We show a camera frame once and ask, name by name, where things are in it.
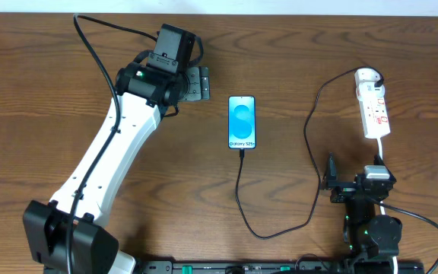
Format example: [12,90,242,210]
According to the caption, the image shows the Galaxy S25+ smartphone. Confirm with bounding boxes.
[228,96,256,149]

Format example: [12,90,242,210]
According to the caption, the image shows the black USB charging cable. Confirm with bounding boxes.
[234,65,386,241]

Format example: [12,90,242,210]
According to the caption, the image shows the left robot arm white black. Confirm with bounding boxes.
[23,24,210,273]

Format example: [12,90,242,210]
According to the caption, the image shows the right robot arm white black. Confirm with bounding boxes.
[322,154,402,273]

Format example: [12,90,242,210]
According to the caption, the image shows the white power strip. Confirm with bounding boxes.
[354,68,391,139]

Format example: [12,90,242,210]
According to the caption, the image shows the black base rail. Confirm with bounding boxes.
[135,259,425,274]

